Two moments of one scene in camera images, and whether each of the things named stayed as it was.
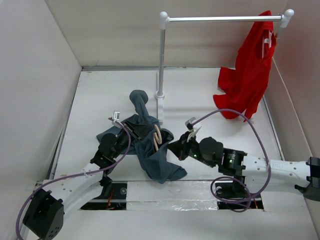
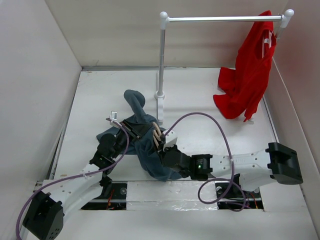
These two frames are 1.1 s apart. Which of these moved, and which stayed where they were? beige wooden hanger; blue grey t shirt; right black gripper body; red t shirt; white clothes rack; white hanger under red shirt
Moved: right black gripper body; blue grey t shirt
Stayed: red t shirt; white clothes rack; beige wooden hanger; white hanger under red shirt
